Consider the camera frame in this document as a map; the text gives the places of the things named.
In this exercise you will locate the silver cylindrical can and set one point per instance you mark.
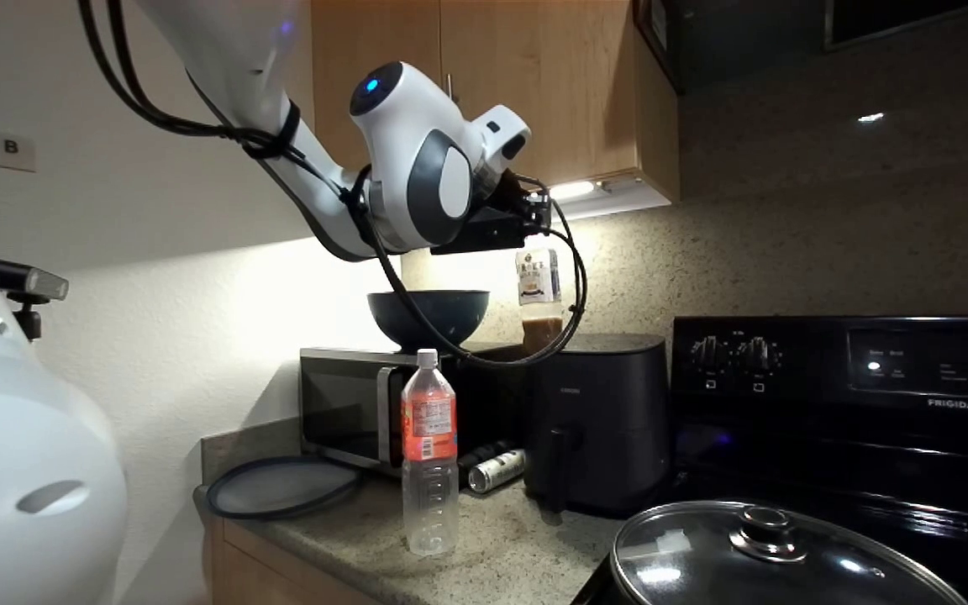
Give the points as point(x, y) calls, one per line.
point(497, 472)

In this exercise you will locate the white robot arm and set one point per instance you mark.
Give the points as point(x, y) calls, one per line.
point(418, 145)

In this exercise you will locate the black air fryer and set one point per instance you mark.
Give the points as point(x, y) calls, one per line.
point(606, 414)

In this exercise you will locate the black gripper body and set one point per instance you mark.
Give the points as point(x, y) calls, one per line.
point(532, 213)

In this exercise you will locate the clear bottle red label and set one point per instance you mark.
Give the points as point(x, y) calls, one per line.
point(427, 449)

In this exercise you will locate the white wall outlet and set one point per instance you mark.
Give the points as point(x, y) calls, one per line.
point(12, 148)

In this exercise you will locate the black bowl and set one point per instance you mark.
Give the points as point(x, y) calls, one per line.
point(439, 313)

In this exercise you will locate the wooden lower cabinet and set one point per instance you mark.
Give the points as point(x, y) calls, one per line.
point(260, 572)

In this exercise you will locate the milk tea bottle white label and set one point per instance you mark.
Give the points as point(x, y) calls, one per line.
point(540, 282)

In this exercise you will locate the dark range hood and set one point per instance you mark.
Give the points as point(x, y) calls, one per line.
point(755, 39)

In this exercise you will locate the wooden cabinet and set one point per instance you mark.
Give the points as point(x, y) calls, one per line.
point(596, 88)
point(260, 572)

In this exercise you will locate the black silver microwave oven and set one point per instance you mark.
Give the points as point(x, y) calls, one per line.
point(338, 407)

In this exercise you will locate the wooden upper cabinet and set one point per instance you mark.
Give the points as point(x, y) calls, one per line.
point(596, 88)

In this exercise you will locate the grey round plate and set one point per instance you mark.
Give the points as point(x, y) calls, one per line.
point(282, 488)

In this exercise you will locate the black kitchen stove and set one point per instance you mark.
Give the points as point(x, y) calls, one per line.
point(840, 440)

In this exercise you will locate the glass pot lid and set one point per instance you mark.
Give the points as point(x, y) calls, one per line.
point(729, 572)

